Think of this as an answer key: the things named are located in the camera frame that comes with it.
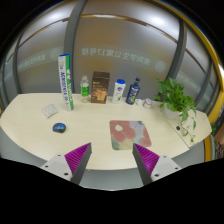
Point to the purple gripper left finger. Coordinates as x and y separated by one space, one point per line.
70 166

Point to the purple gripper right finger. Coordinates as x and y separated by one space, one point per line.
151 166

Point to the floral mouse pad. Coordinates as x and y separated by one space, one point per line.
126 133

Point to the blue black computer mouse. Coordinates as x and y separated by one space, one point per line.
59 127

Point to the small white jar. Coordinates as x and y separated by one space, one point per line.
147 103

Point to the small white patterned packet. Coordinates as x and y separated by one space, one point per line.
49 110

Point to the crumpled white tissue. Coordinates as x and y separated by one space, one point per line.
139 102

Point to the green potted plant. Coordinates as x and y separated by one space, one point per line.
172 98

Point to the dark blue bottle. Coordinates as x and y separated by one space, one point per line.
133 92

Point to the clear green-label water bottle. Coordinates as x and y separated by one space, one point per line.
84 85

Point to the white blue-cap bottle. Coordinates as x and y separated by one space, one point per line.
118 90

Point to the green white shuttlecock tube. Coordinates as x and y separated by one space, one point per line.
65 80

